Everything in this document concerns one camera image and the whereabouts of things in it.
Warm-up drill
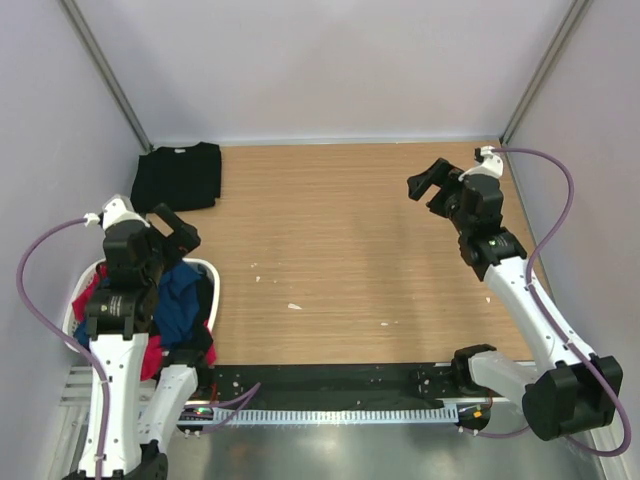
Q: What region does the aluminium frame post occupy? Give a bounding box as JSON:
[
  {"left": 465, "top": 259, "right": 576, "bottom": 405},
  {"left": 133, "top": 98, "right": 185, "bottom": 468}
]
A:
[
  {"left": 499, "top": 0, "right": 592, "bottom": 145},
  {"left": 59, "top": 0, "right": 153, "bottom": 153}
]

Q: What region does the white laundry basket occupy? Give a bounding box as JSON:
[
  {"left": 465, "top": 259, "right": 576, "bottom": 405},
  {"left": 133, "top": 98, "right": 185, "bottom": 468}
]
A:
[{"left": 63, "top": 258, "right": 220, "bottom": 346}]

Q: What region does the blue printed t-shirt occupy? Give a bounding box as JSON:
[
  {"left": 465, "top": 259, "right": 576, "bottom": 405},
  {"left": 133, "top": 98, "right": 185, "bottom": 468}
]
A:
[{"left": 154, "top": 261, "right": 213, "bottom": 349}]

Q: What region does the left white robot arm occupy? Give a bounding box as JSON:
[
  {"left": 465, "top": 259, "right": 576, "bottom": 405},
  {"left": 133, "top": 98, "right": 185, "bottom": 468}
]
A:
[{"left": 63, "top": 195, "right": 220, "bottom": 479}]

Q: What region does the slotted cable duct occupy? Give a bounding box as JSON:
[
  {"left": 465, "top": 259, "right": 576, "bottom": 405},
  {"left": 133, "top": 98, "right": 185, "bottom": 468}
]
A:
[{"left": 227, "top": 405, "right": 459, "bottom": 427}]

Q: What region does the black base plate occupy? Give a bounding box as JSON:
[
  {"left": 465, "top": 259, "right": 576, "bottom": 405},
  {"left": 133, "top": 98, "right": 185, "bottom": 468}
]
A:
[{"left": 191, "top": 363, "right": 498, "bottom": 411}]

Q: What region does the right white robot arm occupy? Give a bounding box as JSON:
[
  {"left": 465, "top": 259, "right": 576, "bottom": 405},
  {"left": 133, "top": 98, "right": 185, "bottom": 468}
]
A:
[{"left": 407, "top": 157, "right": 623, "bottom": 441}]

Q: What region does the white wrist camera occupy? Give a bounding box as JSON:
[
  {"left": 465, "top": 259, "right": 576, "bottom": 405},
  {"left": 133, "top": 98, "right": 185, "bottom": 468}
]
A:
[
  {"left": 458, "top": 145, "right": 504, "bottom": 182},
  {"left": 82, "top": 194, "right": 150, "bottom": 231}
]

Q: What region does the red t-shirt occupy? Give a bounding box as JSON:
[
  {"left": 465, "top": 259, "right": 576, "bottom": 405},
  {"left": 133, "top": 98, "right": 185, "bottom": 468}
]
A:
[{"left": 72, "top": 264, "right": 219, "bottom": 382}]

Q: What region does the left aluminium frame post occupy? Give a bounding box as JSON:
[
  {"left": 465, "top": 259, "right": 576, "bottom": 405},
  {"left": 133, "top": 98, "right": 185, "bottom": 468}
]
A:
[{"left": 59, "top": 0, "right": 153, "bottom": 153}]

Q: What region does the black t-shirt in basket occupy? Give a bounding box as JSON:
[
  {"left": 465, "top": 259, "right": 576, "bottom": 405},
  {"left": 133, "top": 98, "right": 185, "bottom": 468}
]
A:
[{"left": 181, "top": 275, "right": 215, "bottom": 363}]

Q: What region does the aluminium rail profile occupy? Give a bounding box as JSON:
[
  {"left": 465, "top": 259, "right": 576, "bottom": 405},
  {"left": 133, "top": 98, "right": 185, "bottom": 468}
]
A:
[{"left": 60, "top": 366, "right": 157, "bottom": 406}]

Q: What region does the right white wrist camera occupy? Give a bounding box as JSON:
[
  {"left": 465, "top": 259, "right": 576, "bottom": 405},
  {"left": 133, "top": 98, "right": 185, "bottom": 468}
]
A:
[{"left": 458, "top": 145, "right": 504, "bottom": 182}]

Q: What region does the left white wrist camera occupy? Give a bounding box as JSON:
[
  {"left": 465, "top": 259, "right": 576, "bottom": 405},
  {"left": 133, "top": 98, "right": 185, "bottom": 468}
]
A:
[{"left": 82, "top": 194, "right": 150, "bottom": 231}]

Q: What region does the folded black t-shirt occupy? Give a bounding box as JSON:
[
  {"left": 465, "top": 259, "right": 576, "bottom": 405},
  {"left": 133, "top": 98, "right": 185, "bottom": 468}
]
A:
[{"left": 130, "top": 142, "right": 222, "bottom": 214}]

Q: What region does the right aluminium frame post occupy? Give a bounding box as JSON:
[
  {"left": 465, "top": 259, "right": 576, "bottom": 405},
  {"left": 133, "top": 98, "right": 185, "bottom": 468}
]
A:
[{"left": 499, "top": 0, "right": 592, "bottom": 145}]

